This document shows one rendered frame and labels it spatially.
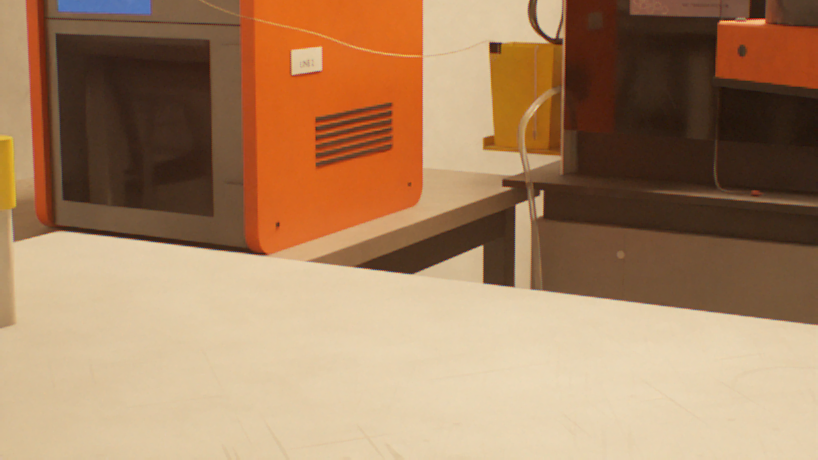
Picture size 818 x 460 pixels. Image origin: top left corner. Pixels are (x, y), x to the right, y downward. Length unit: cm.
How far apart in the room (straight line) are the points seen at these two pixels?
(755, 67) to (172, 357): 58
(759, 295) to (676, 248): 13
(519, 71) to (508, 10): 124
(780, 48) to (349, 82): 93
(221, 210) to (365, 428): 125
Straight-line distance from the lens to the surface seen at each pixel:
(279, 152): 183
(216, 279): 88
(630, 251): 216
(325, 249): 186
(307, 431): 62
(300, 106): 187
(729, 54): 117
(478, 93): 358
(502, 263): 239
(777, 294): 211
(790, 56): 113
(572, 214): 221
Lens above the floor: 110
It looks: 10 degrees down
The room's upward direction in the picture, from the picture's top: straight up
